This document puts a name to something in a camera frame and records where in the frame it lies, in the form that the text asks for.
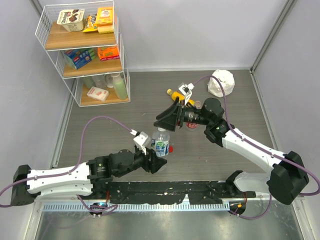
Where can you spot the clear bottles on bottom shelf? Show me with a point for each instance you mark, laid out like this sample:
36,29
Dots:
99,81

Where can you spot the orange snack box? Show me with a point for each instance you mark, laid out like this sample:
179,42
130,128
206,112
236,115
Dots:
108,53

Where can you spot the white slotted cable duct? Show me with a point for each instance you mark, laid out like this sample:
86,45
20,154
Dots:
184,206

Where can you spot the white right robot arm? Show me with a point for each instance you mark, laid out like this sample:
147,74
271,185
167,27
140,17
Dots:
283,177

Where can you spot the clear bottle red label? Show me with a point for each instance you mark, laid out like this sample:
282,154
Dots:
192,126

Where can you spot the yellow juice bottle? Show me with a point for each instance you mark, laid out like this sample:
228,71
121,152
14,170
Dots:
176,95

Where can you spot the white wire shelf rack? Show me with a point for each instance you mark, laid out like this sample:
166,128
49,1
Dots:
85,45

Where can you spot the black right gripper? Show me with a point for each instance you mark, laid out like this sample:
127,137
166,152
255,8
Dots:
174,115

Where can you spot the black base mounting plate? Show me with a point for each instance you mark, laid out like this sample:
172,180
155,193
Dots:
173,192

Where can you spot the yellow orange cracker box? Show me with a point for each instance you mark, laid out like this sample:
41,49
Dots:
105,20

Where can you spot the green drink bottle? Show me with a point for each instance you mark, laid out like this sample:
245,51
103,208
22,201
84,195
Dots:
119,86

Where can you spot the blue green box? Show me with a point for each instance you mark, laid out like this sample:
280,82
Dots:
77,58

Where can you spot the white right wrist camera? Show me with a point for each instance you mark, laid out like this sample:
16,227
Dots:
186,91

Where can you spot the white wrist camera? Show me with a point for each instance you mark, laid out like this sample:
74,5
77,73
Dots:
186,91
141,140

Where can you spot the white yogurt tub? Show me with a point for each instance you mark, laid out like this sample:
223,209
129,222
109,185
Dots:
71,19

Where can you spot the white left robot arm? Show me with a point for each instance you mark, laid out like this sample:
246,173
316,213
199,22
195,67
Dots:
87,179

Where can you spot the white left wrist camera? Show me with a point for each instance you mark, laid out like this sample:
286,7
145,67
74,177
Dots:
141,140

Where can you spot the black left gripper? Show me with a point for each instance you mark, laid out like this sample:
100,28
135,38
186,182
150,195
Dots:
155,163

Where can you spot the yellow snack bag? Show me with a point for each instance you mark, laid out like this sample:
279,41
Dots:
90,24

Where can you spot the white pink tissue pack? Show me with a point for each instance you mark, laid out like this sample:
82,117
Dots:
98,94

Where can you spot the clear bottle blue white label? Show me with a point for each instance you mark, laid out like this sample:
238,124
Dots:
160,142

